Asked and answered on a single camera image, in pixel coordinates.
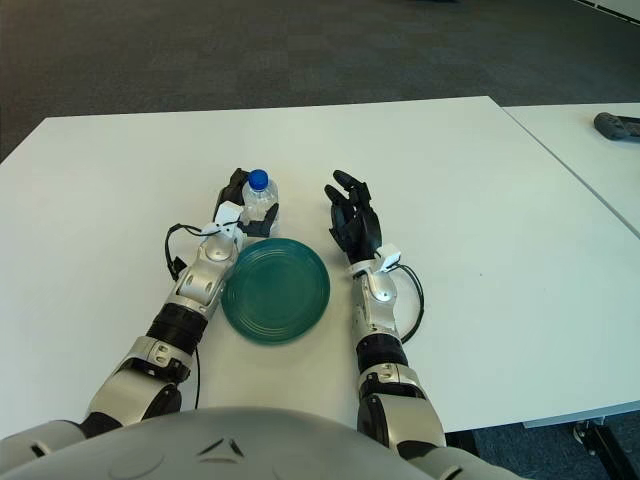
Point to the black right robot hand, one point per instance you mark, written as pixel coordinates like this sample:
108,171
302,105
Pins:
362,227

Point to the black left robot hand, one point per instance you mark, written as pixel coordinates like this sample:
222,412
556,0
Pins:
260,227

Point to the black table leg with caster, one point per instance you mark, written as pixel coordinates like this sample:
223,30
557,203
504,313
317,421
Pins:
600,440

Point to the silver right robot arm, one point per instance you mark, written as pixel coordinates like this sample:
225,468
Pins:
380,300

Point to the clear bottle with blue cap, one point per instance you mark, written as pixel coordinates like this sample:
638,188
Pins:
257,200

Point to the grey handheld controller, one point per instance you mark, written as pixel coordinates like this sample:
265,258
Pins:
617,126

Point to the green round plate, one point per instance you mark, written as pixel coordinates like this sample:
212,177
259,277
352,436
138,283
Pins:
280,295

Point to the grey robot torso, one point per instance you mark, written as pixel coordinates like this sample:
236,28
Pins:
225,450

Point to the white neighbouring table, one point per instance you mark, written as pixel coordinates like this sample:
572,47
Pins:
575,150

